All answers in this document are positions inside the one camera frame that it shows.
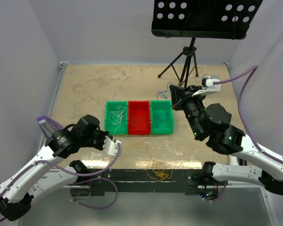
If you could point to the black music stand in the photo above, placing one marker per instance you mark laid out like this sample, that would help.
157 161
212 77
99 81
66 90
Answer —
213 19

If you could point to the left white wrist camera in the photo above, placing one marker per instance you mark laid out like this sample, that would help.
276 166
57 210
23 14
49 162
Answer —
112 147

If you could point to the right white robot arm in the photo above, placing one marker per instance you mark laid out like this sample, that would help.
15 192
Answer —
213 123

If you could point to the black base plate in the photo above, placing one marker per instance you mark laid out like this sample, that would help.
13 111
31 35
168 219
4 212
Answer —
185 181

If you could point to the green plastic bin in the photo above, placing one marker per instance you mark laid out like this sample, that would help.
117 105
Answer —
116 117
162 118

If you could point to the white microphone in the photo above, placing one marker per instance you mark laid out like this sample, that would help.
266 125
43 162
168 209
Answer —
233 161

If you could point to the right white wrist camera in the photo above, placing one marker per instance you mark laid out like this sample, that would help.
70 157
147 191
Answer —
208 86

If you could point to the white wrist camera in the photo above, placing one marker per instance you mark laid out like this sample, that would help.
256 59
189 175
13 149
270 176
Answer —
208 86
112 147

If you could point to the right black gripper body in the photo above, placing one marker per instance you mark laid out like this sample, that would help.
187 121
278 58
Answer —
192 105

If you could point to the red plastic bin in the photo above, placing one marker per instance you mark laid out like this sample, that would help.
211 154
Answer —
139 120

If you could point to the purple holder block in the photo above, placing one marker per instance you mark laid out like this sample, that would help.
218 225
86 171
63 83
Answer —
48 125

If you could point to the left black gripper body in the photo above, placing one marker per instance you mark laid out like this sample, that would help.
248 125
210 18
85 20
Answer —
98 139

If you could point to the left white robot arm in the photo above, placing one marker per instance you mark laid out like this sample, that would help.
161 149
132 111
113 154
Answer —
42 174

